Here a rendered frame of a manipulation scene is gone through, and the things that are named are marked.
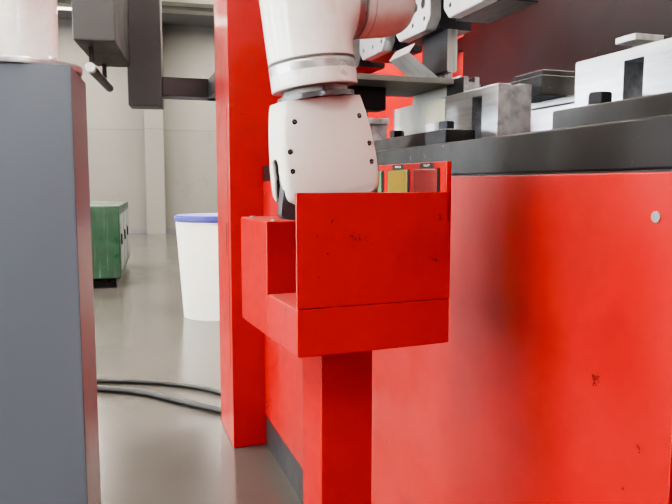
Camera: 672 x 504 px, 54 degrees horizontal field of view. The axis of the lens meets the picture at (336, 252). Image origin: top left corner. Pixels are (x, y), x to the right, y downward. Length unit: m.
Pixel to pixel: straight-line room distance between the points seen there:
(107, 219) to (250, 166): 3.54
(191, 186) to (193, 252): 7.62
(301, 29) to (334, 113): 0.08
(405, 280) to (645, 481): 0.28
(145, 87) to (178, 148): 9.10
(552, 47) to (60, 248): 1.30
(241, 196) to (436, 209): 1.41
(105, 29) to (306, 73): 1.59
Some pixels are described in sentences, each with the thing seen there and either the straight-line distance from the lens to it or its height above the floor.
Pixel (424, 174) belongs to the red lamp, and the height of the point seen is 0.83.
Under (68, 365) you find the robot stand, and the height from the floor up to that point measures 0.53.
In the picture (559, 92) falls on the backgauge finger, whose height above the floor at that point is 0.99.
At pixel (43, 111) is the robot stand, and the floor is 0.93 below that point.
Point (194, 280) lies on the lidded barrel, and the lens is 4.07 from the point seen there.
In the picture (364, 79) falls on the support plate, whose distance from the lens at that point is 1.13.
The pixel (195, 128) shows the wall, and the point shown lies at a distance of 11.67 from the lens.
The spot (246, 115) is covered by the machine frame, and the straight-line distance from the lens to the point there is 2.03.
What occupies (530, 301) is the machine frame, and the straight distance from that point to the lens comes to 0.77.
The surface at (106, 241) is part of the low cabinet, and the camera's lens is 5.50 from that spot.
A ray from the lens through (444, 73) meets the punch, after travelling 1.27.
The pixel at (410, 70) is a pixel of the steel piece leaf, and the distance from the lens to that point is 1.29.
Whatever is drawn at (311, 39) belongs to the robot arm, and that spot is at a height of 0.95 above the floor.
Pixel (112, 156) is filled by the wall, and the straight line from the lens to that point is 11.67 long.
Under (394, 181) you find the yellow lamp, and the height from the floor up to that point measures 0.82.
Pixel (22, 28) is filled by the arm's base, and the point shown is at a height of 1.06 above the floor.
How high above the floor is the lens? 0.82
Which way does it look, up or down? 6 degrees down
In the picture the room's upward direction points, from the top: straight up
